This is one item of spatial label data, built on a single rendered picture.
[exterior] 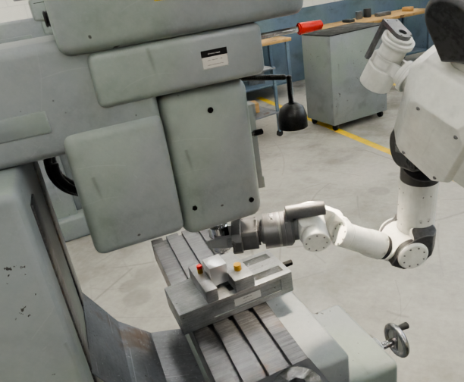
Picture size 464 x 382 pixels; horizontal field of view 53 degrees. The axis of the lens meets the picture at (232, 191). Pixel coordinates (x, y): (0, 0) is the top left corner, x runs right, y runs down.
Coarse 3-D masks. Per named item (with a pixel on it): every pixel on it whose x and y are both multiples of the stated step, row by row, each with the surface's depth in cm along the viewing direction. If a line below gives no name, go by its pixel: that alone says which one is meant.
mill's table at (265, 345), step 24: (168, 240) 177; (192, 240) 174; (168, 264) 162; (192, 264) 159; (240, 312) 133; (264, 312) 131; (192, 336) 132; (216, 336) 127; (240, 336) 126; (264, 336) 123; (288, 336) 121; (216, 360) 117; (240, 360) 116; (264, 360) 115; (288, 360) 115
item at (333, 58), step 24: (360, 24) 548; (312, 48) 536; (336, 48) 511; (360, 48) 525; (312, 72) 551; (336, 72) 521; (360, 72) 536; (312, 96) 566; (336, 96) 532; (360, 96) 547; (384, 96) 563; (312, 120) 590; (336, 120) 542
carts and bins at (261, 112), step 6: (276, 84) 539; (276, 90) 541; (276, 96) 544; (276, 102) 547; (258, 108) 557; (264, 108) 572; (276, 108) 551; (258, 114) 551; (264, 114) 547; (270, 114) 547; (276, 114) 555; (282, 132) 564
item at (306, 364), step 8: (304, 360) 89; (288, 368) 86; (296, 368) 85; (304, 368) 85; (312, 368) 86; (272, 376) 86; (280, 376) 84; (288, 376) 84; (296, 376) 84; (304, 376) 84; (312, 376) 83; (320, 376) 85
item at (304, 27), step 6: (300, 24) 93; (306, 24) 93; (312, 24) 94; (318, 24) 94; (276, 30) 92; (282, 30) 92; (288, 30) 93; (294, 30) 93; (300, 30) 93; (306, 30) 93; (312, 30) 94; (264, 36) 91; (270, 36) 92
